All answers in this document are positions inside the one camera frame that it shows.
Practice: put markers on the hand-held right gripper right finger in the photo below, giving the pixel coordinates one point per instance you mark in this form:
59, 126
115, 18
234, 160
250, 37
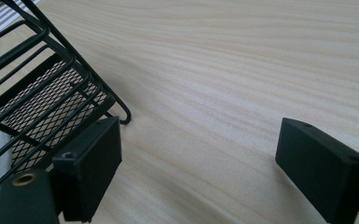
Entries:
323, 168

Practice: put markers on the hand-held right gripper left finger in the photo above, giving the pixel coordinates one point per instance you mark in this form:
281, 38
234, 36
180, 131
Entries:
87, 168

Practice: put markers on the striped woven placemat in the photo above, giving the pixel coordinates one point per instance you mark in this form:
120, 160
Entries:
0, 20

